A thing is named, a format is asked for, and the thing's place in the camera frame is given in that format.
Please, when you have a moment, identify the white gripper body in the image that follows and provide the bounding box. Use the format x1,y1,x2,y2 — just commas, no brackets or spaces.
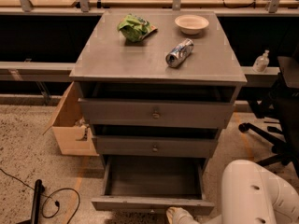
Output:
172,208,200,224

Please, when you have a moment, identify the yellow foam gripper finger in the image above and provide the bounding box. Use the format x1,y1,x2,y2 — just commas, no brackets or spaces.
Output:
166,207,176,222

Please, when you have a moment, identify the grey bottom drawer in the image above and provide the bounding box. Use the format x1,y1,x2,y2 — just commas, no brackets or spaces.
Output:
92,156,214,216

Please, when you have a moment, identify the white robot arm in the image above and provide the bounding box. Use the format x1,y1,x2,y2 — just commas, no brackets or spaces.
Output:
166,160,299,224

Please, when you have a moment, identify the grey middle drawer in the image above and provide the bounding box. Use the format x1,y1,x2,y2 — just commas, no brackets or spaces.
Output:
93,124,219,158

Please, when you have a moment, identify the grey drawer cabinet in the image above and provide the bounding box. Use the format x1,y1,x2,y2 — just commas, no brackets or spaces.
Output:
69,10,249,173

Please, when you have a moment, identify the cardboard box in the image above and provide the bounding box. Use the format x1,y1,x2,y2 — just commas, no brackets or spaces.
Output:
45,83,97,156

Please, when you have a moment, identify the black pole stand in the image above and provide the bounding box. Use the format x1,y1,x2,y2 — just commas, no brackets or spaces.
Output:
18,179,45,224

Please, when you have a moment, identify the black office chair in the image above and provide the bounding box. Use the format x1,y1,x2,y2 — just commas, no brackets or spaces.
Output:
238,56,299,175

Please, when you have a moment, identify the blue silver soda can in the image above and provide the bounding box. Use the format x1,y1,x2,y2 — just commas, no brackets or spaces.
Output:
165,38,194,68

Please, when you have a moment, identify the hand sanitizer bottle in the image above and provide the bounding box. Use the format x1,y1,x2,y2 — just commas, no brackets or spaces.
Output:
252,49,269,73

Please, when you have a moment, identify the green chip bag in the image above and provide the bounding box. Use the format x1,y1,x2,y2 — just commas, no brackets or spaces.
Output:
117,13,158,42

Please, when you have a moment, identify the white bowl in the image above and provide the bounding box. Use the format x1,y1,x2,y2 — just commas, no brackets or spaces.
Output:
175,15,209,35

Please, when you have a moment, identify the black cable on floor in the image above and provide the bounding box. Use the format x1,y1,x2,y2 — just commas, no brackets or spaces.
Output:
0,167,82,224

